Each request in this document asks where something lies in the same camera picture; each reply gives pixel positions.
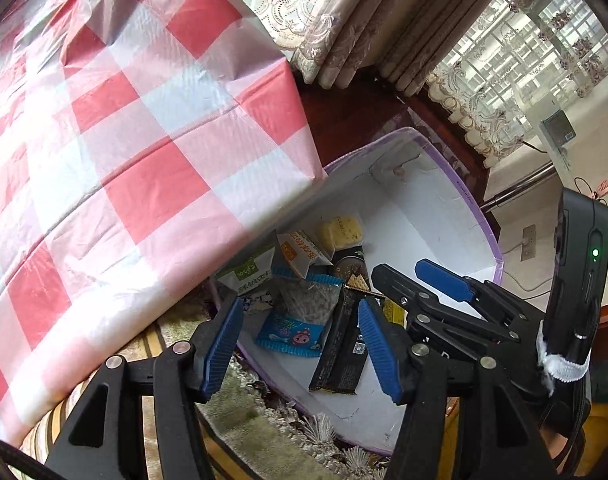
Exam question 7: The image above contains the metal tube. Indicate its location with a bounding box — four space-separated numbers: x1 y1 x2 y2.
478 162 559 211

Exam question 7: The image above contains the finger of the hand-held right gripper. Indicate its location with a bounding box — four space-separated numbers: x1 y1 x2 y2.
371 262 514 356
415 259 547 341

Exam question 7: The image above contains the grey floor appliance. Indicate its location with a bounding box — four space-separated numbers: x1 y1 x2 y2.
531 97 579 161

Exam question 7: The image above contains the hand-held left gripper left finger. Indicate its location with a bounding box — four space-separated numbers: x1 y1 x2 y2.
44 296 245 480

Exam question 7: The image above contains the purple rimmed white box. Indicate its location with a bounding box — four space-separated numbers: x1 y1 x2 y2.
209 126 504 456

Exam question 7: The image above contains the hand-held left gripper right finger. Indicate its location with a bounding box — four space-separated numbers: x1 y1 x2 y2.
358 299 559 480

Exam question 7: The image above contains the white lace curtain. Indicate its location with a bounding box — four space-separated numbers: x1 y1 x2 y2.
249 0 608 171

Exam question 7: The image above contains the orange white snack packet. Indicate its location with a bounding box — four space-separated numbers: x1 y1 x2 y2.
276 230 333 281

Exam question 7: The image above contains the blue clear seed packet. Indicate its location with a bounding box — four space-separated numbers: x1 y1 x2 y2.
255 275 345 358

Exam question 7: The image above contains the white blue printed packet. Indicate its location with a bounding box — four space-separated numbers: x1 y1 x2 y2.
241 294 275 316

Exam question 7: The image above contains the black snack bar packet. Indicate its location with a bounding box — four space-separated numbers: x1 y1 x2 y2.
309 290 369 396

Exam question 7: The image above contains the yellow snack packet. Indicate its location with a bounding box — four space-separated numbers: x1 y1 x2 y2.
316 214 365 252

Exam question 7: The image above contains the green white snack packet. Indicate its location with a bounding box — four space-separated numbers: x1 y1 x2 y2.
216 245 275 297

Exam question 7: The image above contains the wall socket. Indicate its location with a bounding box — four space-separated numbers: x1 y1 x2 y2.
520 225 538 262

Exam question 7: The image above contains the small yellow packet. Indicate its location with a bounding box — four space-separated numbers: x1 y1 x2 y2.
384 300 407 326

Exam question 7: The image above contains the red white checked tablecloth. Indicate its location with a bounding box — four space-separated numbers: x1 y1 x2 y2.
0 0 329 448

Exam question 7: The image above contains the white strap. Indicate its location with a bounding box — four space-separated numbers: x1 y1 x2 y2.
536 335 592 393

